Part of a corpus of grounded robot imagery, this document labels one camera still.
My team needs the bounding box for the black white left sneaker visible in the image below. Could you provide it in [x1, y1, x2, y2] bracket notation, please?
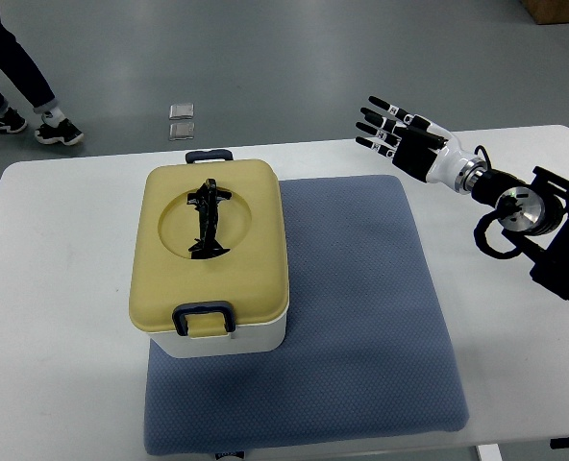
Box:
[35, 108, 85, 146]

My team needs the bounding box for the white table leg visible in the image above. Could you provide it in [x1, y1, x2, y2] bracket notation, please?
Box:
[476, 444, 503, 461]

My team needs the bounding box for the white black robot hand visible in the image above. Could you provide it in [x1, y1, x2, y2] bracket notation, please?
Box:
[356, 96, 489, 194]

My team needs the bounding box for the blue grey cushion mat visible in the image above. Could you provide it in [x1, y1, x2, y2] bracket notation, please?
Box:
[144, 175, 469, 455]

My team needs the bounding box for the cardboard box corner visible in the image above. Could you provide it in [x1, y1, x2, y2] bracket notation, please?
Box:
[521, 0, 569, 25]

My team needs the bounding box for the upper metal floor plate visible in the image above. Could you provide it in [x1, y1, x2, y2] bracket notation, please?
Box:
[169, 103, 194, 120]

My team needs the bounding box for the person's left leg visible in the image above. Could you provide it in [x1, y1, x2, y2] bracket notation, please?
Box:
[0, 16, 58, 114]

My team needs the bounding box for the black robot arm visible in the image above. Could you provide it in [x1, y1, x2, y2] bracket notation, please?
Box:
[466, 145, 569, 301]

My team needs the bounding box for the white storage box base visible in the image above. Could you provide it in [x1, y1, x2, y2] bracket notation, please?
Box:
[148, 311, 287, 358]

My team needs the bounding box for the yellow storage box lid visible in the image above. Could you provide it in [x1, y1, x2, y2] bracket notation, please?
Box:
[129, 159, 289, 338]

